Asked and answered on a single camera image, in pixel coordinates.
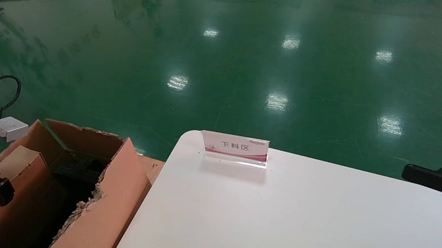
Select small cardboard box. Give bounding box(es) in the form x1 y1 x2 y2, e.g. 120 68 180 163
0 143 77 248

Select large cardboard box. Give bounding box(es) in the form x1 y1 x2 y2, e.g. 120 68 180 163
0 113 168 248

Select black foam insert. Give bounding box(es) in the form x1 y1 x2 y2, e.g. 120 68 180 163
49 150 112 195

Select acrylic sign with red card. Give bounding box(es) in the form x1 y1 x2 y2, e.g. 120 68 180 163
198 130 271 170

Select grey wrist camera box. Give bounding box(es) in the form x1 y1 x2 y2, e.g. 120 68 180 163
0 115 31 145

